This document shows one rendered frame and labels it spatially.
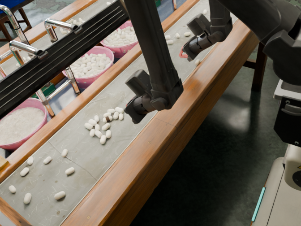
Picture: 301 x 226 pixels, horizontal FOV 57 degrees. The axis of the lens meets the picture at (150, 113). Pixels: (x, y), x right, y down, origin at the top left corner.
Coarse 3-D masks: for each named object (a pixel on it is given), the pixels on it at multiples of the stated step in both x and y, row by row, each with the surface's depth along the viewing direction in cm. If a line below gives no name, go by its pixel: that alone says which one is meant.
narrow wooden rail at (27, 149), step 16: (192, 0) 167; (176, 16) 156; (128, 64) 133; (96, 80) 126; (112, 80) 128; (80, 96) 119; (64, 112) 114; (48, 128) 109; (32, 144) 104; (16, 160) 100; (0, 176) 96
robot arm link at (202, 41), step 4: (204, 32) 103; (200, 36) 107; (204, 36) 104; (200, 40) 106; (204, 40) 105; (208, 40) 104; (200, 44) 107; (204, 44) 106; (208, 44) 105; (212, 44) 105; (204, 48) 108
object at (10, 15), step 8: (0, 8) 109; (8, 8) 110; (8, 16) 109; (16, 24) 112; (16, 32) 114; (24, 40) 117; (0, 56) 112; (32, 56) 123; (0, 72) 114; (48, 88) 136; (32, 96) 132; (24, 104) 128
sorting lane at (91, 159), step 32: (192, 64) 128; (96, 96) 122; (128, 96) 119; (64, 128) 111; (128, 128) 106; (64, 160) 100; (96, 160) 98; (0, 192) 94; (32, 192) 92; (32, 224) 84
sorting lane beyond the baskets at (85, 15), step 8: (104, 0) 191; (112, 0) 189; (88, 8) 186; (96, 8) 184; (80, 16) 179; (88, 16) 177; (56, 32) 168; (40, 40) 164; (48, 40) 163; (40, 48) 157; (24, 56) 154; (8, 64) 151; (8, 72) 145
